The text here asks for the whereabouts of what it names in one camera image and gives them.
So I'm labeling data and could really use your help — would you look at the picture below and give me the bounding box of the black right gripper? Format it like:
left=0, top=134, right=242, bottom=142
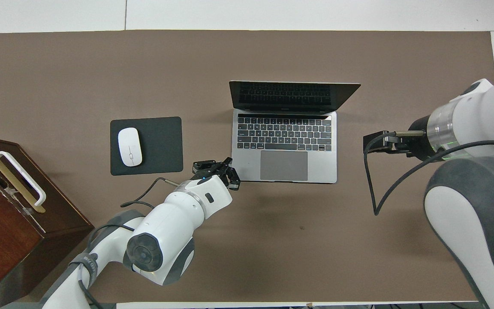
left=363, top=118, right=431, bottom=162

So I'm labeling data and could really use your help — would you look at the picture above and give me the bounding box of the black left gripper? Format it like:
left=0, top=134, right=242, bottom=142
left=190, top=157, right=241, bottom=191

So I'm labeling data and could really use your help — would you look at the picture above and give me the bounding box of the grey Apple laptop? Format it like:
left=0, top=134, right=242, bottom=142
left=229, top=80, right=361, bottom=184

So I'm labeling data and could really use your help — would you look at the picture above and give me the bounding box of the black mouse pad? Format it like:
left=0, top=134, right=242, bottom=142
left=110, top=116, right=184, bottom=176

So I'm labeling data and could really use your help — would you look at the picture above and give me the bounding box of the white computer mouse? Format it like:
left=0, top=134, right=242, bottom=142
left=117, top=127, right=143, bottom=167

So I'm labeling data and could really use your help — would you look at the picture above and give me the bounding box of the brown table mat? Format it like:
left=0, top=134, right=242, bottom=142
left=0, top=30, right=494, bottom=303

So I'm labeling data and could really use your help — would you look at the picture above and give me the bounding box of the dark brown wooden box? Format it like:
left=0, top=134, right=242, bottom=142
left=0, top=134, right=95, bottom=308

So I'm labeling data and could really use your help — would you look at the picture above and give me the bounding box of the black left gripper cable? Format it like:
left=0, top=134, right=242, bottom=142
left=120, top=176, right=180, bottom=209

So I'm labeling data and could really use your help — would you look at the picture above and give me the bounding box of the white box handle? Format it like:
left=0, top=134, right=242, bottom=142
left=0, top=151, right=47, bottom=207

